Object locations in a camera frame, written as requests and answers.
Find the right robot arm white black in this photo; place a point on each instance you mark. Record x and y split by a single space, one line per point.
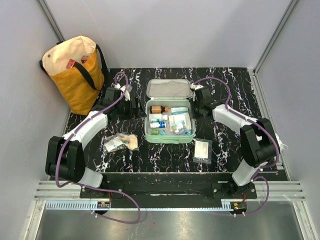
258 140

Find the clear bag white pads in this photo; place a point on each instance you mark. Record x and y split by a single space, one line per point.
202 151

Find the white gauze pad packet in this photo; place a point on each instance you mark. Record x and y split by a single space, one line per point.
175 118

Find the teal plaster packet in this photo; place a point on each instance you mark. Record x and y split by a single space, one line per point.
180 129

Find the white pill bottle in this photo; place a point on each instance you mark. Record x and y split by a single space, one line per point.
158 117

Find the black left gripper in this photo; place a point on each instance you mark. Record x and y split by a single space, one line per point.
137 113

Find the orange tote bag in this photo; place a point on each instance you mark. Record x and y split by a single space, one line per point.
78 68

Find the mint green medicine case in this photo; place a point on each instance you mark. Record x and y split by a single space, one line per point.
171 93

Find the clear bag white leaflets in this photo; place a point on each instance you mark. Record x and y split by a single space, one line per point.
112 144

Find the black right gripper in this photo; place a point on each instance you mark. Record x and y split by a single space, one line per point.
195 102

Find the brown bottle orange cap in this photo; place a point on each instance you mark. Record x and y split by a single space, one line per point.
158 109

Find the cyan sachet strip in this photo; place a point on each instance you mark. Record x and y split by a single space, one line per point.
162 132

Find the white crumpled cloth bag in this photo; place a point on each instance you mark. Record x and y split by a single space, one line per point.
282 147

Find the clear bag yellow items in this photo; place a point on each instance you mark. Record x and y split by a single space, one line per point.
129 140

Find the small green box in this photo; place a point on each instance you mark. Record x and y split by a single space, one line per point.
154 132

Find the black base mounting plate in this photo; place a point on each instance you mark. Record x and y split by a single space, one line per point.
179 190

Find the blue mask packet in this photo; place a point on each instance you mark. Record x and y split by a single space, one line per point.
179 110

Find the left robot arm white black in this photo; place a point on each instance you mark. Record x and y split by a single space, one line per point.
65 154

